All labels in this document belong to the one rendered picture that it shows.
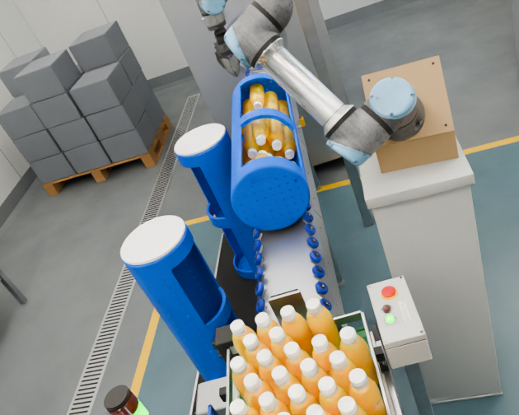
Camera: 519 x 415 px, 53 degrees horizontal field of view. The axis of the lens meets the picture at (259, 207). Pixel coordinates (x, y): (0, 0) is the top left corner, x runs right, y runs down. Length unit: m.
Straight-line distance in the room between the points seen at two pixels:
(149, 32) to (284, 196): 5.09
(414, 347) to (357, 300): 1.61
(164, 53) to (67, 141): 2.10
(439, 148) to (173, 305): 1.16
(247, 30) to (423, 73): 0.55
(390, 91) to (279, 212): 0.68
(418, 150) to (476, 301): 0.63
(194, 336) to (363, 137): 1.20
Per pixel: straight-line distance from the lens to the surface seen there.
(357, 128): 1.45
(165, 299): 2.13
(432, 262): 1.85
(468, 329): 2.14
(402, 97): 1.46
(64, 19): 7.07
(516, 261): 2.98
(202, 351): 2.35
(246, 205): 1.90
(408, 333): 1.32
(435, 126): 1.66
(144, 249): 2.08
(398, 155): 1.69
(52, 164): 5.47
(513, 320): 2.73
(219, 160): 2.59
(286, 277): 1.80
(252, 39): 1.51
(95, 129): 5.10
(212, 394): 1.70
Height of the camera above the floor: 2.13
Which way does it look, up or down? 34 degrees down
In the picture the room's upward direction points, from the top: 24 degrees counter-clockwise
